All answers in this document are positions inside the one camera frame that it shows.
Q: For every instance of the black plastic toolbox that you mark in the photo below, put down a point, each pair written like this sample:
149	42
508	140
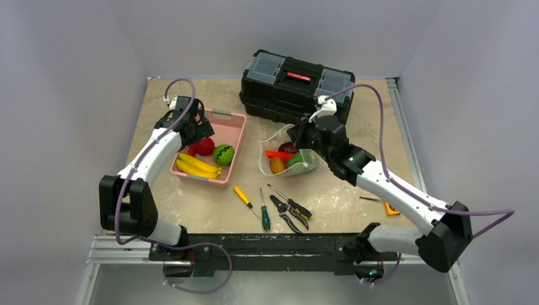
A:
282	89

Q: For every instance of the yellow handled screwdriver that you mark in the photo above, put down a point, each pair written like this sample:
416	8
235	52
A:
245	200

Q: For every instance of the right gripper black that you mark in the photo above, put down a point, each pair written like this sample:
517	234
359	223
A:
306	133

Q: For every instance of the pink plastic basket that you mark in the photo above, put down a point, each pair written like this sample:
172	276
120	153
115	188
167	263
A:
229	129

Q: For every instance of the yellow toy banana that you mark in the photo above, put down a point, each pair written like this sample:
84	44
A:
190	159
200	169

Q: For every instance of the green toy bell pepper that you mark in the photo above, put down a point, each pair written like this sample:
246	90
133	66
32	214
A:
303	161

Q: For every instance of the yellow toy banana upper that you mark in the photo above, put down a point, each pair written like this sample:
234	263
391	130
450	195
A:
190	159

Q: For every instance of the green handled screwdriver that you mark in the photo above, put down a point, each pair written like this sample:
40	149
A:
265	217

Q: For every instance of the yellow tape measure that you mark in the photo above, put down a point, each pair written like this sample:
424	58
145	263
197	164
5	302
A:
389	210

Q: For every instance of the red toy pomegranate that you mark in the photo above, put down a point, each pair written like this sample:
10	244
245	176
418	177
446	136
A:
288	147

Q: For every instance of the red toy bell pepper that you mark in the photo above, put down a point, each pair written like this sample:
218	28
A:
204	147

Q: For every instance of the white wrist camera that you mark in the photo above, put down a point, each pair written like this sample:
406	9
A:
170	101
325	106

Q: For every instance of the clear zip top bag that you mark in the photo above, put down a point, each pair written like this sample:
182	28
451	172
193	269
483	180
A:
272	144

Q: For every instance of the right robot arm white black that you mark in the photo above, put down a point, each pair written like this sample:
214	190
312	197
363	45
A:
442	231

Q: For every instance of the orange toy fruit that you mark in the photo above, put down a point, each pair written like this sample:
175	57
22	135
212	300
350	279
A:
277	165

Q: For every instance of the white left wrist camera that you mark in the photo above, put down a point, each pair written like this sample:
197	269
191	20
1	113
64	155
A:
170	101

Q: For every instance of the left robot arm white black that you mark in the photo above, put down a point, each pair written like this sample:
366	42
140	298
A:
127	206

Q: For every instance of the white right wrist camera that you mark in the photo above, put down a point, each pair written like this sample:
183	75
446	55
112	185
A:
325	106

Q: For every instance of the green toy melon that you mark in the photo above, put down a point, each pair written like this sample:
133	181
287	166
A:
223	154

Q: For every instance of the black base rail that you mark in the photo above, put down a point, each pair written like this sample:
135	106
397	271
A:
337	253

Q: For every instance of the yellow toy banana lower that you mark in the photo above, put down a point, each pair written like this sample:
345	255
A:
200	169

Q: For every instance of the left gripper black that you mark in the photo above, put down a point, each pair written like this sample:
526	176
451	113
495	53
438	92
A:
203	129

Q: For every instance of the black orange screwdriver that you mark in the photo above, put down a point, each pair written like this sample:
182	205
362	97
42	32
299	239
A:
304	212

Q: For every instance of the orange toy carrot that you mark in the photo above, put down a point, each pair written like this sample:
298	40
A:
285	156

